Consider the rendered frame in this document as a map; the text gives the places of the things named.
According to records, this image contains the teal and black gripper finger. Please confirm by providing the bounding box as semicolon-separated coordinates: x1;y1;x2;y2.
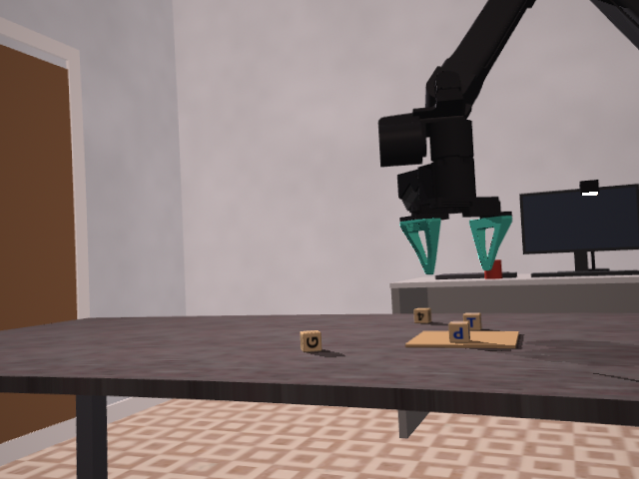
469;216;512;270
400;219;441;274

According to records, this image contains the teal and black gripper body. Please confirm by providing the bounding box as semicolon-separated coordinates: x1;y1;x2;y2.
399;157;512;222

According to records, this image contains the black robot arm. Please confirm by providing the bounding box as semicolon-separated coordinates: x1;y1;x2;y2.
378;0;639;213

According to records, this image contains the tan flat mat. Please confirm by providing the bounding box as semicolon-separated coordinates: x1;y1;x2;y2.
405;331;519;348

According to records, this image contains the tan letter block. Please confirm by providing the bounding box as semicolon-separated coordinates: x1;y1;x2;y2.
301;330;321;352
414;308;431;323
448;321;470;342
463;313;482;330

